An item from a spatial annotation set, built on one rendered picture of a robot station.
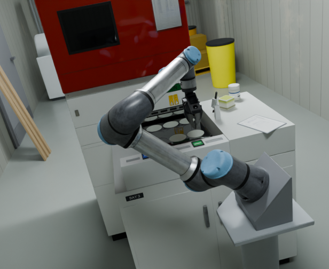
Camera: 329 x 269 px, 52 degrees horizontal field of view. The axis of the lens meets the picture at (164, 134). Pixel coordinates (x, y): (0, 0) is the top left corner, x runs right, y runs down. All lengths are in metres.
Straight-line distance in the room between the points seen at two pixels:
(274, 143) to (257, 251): 0.57
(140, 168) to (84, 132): 0.69
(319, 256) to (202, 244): 0.81
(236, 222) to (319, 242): 1.22
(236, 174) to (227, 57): 4.24
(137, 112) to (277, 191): 0.59
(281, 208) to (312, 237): 1.24
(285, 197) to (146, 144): 0.55
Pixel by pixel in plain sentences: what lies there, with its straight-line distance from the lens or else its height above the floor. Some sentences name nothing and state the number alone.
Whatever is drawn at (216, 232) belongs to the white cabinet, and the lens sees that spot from 1.99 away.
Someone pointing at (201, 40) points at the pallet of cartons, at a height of 0.55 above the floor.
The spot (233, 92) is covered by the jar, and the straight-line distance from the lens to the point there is 2.19.
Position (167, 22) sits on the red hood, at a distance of 2.07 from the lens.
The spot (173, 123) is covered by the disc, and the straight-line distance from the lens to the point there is 2.17.
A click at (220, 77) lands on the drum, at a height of 0.18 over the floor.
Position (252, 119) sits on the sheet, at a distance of 1.91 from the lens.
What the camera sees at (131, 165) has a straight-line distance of 1.66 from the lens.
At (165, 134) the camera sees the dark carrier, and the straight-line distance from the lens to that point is 2.03.
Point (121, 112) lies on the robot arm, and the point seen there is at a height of 1.35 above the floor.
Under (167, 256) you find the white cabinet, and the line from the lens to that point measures 2.02.
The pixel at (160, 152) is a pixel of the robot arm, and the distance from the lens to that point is 1.30.
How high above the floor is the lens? 1.74
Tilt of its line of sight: 24 degrees down
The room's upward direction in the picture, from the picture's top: 11 degrees counter-clockwise
